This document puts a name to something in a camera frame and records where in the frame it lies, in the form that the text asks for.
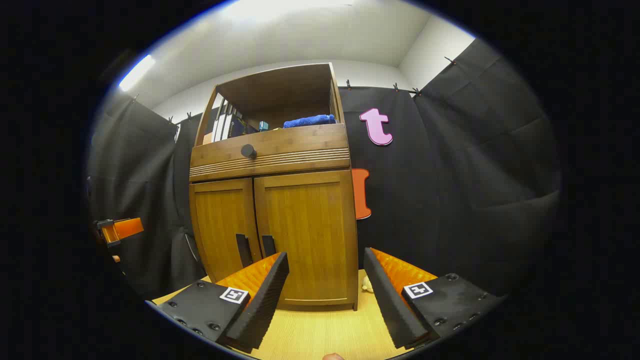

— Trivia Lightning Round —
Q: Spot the blue towel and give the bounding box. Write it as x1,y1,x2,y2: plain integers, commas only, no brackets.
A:
283,114,337,129

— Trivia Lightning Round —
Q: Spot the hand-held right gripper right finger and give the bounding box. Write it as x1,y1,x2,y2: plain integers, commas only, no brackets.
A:
363,247,506,350

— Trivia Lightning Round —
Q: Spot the wooden cabinet door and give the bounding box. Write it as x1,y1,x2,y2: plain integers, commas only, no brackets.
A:
190,178,263,283
254,170,358,307

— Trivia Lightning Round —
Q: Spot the wooden cabinet drawer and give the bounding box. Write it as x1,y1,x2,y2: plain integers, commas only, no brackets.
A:
190,123,351,182

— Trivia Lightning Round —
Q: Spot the ceiling light panel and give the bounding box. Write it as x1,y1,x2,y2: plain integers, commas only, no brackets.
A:
118,54,157,92

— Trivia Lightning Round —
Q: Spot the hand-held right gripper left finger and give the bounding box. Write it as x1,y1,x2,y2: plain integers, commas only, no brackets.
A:
150,251,290,354

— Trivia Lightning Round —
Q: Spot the wooden double-door shoe cabinet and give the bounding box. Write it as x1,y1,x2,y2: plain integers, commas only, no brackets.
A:
189,62,359,312

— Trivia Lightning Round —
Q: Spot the black backdrop cloth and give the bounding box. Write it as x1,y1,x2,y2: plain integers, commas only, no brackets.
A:
87,39,563,301

